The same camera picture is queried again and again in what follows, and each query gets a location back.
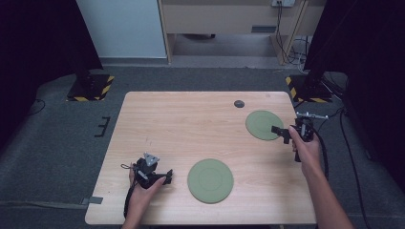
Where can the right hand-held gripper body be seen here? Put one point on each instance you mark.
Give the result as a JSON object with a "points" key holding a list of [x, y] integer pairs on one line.
{"points": [[305, 129]]}

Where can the green round plate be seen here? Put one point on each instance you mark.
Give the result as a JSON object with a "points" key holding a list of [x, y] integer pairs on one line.
{"points": [[210, 181], [262, 122]]}

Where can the person's right hand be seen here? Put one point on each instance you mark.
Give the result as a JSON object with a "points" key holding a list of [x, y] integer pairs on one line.
{"points": [[309, 156]]}

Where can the black curtain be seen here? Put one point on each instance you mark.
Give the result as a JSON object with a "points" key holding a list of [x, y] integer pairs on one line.
{"points": [[369, 63], [38, 47]]}

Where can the person's left hand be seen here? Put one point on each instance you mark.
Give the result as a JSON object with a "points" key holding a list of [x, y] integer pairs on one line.
{"points": [[141, 198]]}

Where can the grey round table cap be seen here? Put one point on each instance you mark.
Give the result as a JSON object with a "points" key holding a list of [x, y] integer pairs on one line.
{"points": [[239, 103]]}

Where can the grey tape piece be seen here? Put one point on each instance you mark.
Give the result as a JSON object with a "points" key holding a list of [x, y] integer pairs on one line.
{"points": [[94, 200]]}

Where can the white power strip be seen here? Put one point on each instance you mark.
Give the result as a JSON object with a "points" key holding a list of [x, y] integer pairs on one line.
{"points": [[282, 2]]}

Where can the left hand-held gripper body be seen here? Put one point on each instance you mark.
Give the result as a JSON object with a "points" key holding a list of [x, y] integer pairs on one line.
{"points": [[144, 175]]}

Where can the black striped stand base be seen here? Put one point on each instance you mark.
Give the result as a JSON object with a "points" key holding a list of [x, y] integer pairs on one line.
{"points": [[309, 90], [92, 87]]}

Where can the light wooden desk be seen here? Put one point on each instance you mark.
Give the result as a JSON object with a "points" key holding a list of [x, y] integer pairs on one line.
{"points": [[223, 19]]}

